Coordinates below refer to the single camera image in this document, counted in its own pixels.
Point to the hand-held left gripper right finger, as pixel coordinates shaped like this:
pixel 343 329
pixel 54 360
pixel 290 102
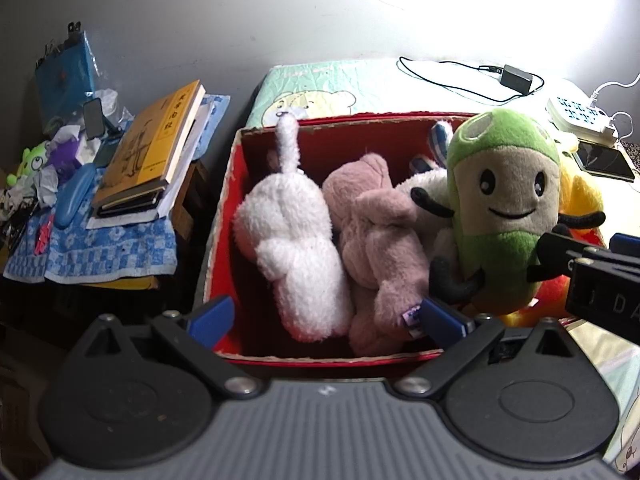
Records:
pixel 442 317

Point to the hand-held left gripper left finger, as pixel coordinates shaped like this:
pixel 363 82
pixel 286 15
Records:
pixel 212 315

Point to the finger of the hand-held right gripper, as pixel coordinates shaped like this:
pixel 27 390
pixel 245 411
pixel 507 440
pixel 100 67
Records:
pixel 627 246
pixel 562 252

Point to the red cardboard box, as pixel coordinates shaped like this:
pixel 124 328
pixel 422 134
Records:
pixel 260 330

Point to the yellow tiger plush toy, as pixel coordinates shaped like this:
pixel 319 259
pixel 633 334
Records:
pixel 580 195

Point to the green smiling plush toy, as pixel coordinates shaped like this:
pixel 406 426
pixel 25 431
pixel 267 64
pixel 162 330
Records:
pixel 500 200

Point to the pink bear plush toy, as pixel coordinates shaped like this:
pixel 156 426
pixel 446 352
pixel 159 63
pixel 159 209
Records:
pixel 380 250

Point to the white rabbit plush checked ears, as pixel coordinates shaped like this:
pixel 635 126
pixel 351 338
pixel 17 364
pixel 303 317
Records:
pixel 425 225

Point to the plain white plush toy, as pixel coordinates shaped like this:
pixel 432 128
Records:
pixel 295 260

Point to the black smartphone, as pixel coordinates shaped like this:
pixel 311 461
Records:
pixel 602 160

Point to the blue checkered towel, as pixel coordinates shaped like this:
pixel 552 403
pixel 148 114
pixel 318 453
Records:
pixel 190 220

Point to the blue checked towel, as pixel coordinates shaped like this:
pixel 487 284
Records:
pixel 110 250

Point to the black notebook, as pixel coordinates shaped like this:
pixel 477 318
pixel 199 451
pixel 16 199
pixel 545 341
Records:
pixel 130 202

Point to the white power strip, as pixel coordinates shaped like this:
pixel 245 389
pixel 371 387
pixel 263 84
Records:
pixel 575 112

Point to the yellow book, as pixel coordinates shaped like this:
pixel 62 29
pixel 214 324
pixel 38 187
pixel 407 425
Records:
pixel 150 150

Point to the black power adapter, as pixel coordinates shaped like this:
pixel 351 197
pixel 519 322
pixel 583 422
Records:
pixel 517 80

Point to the blue glasses case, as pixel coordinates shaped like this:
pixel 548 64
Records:
pixel 72 197

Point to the pink clip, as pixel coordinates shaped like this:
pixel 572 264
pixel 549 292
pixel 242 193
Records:
pixel 44 235

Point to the blue patterned paper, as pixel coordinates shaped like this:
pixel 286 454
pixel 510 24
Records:
pixel 217 115

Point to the crumpled white tissue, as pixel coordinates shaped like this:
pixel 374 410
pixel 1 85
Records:
pixel 50 185

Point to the purple toy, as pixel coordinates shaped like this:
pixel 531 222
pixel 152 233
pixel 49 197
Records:
pixel 67 152

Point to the black white small toy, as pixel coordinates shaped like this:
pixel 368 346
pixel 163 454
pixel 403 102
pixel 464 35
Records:
pixel 12 205

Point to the clear plastic bag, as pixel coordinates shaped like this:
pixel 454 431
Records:
pixel 112 107

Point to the green alien toy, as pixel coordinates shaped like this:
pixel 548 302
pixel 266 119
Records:
pixel 32 160

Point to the green bear print quilt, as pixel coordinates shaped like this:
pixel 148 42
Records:
pixel 350 85

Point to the blue plastic packet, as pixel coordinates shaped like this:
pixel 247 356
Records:
pixel 62 80

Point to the black binder clip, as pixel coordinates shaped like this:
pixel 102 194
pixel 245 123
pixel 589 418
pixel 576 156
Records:
pixel 74 32

